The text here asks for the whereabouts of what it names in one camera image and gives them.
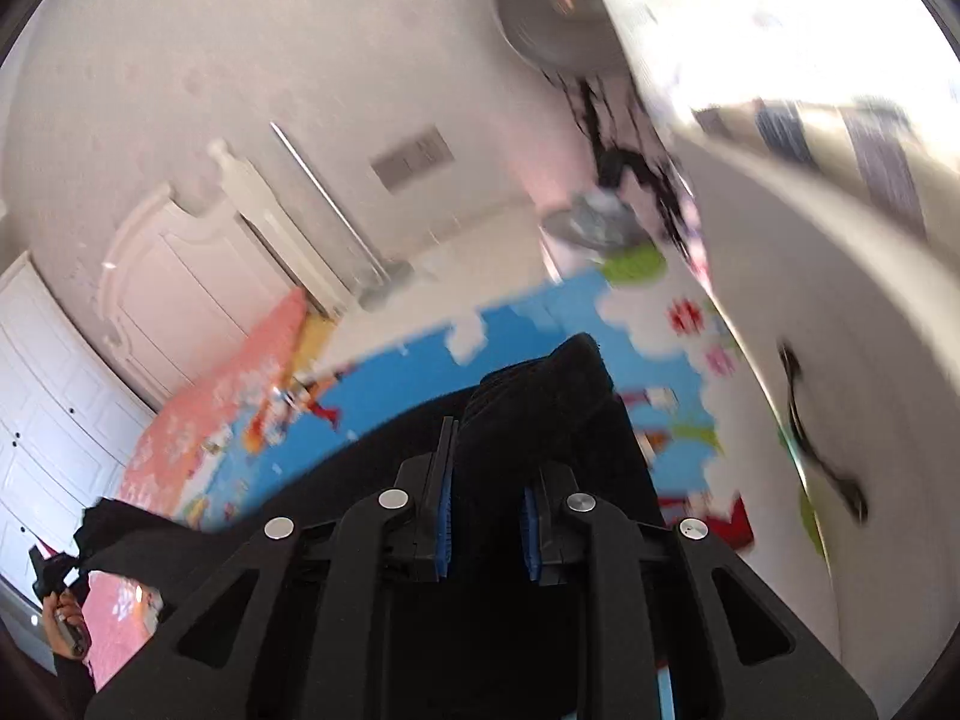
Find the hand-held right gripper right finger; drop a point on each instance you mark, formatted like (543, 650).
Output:
(531, 532)

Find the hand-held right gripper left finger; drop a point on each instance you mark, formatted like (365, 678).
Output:
(442, 529)

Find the black pants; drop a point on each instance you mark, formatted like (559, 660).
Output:
(540, 405)

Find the person's left forearm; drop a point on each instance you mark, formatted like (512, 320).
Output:
(71, 686)

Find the person's left hand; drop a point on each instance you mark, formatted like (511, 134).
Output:
(61, 615)

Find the white wardrobe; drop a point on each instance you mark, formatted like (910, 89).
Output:
(45, 390)

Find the blue cartoon printed blanket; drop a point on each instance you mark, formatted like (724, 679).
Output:
(525, 322)

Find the pink floral blanket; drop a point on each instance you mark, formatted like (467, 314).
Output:
(225, 390)

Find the black curved object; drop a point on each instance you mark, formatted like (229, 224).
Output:
(814, 450)

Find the white headboard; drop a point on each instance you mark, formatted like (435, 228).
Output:
(187, 277)

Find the metal pole stand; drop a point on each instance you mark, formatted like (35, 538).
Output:
(322, 187)

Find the round white fan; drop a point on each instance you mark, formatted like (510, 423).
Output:
(555, 0)

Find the grey wall panel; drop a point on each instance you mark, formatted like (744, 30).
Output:
(411, 156)

